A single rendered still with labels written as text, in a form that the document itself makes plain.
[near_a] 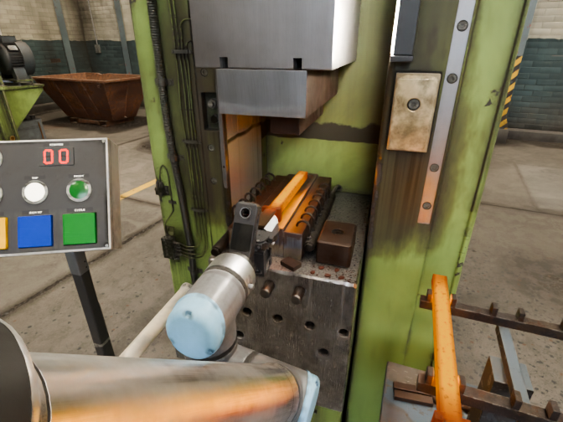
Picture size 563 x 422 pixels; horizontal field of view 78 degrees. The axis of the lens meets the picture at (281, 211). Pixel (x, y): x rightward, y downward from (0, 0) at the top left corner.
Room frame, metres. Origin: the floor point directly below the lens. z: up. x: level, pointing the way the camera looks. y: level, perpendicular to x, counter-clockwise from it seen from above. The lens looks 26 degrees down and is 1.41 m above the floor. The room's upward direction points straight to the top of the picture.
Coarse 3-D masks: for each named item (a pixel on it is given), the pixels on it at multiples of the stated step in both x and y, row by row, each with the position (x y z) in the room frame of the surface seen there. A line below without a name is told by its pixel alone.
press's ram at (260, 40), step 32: (192, 0) 0.82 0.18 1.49; (224, 0) 0.80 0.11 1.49; (256, 0) 0.78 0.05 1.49; (288, 0) 0.76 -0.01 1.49; (320, 0) 0.74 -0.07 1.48; (352, 0) 0.95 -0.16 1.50; (192, 32) 0.82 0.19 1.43; (224, 32) 0.80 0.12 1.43; (256, 32) 0.78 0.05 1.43; (288, 32) 0.76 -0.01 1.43; (320, 32) 0.74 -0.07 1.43; (352, 32) 0.99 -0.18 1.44; (224, 64) 0.82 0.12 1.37; (256, 64) 0.78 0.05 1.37; (288, 64) 0.76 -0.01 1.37; (320, 64) 0.74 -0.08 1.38
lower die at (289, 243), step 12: (276, 180) 1.15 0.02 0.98; (288, 180) 1.12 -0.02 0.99; (312, 180) 1.10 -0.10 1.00; (324, 180) 1.12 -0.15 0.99; (264, 192) 1.04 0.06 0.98; (276, 192) 1.02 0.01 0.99; (312, 192) 1.02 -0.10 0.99; (324, 192) 1.03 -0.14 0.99; (264, 204) 0.92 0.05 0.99; (300, 204) 0.92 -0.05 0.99; (312, 204) 0.92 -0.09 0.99; (288, 216) 0.83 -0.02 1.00; (300, 216) 0.84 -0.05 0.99; (228, 228) 0.80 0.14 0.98; (288, 228) 0.78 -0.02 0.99; (300, 228) 0.78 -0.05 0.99; (276, 240) 0.77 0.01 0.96; (288, 240) 0.76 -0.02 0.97; (300, 240) 0.75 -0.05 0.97; (276, 252) 0.77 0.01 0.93; (288, 252) 0.76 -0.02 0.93; (300, 252) 0.75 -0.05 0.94
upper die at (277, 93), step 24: (216, 72) 0.80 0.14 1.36; (240, 72) 0.79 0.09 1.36; (264, 72) 0.77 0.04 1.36; (288, 72) 0.76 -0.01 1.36; (312, 72) 0.80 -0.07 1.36; (336, 72) 1.11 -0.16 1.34; (240, 96) 0.79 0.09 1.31; (264, 96) 0.77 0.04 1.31; (288, 96) 0.76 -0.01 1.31; (312, 96) 0.81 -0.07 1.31
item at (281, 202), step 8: (296, 176) 1.01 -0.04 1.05; (304, 176) 1.02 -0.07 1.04; (288, 184) 0.94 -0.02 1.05; (296, 184) 0.94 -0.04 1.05; (288, 192) 0.88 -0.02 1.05; (296, 192) 0.92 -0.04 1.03; (280, 200) 0.82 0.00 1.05; (288, 200) 0.85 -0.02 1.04; (264, 208) 0.76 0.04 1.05; (272, 208) 0.75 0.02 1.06; (280, 208) 0.75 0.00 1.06; (264, 216) 0.71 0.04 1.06; (272, 216) 0.72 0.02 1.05; (280, 216) 0.75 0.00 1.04; (264, 224) 0.67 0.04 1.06
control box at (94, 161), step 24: (0, 144) 0.83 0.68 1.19; (24, 144) 0.84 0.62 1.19; (48, 144) 0.84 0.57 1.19; (72, 144) 0.85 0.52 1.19; (96, 144) 0.86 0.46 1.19; (0, 168) 0.80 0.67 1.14; (24, 168) 0.81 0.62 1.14; (48, 168) 0.81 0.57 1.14; (72, 168) 0.82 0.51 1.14; (96, 168) 0.83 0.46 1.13; (0, 192) 0.77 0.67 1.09; (48, 192) 0.78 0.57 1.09; (96, 192) 0.80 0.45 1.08; (0, 216) 0.74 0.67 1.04; (96, 216) 0.77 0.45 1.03; (120, 216) 0.84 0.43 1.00; (120, 240) 0.80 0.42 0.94
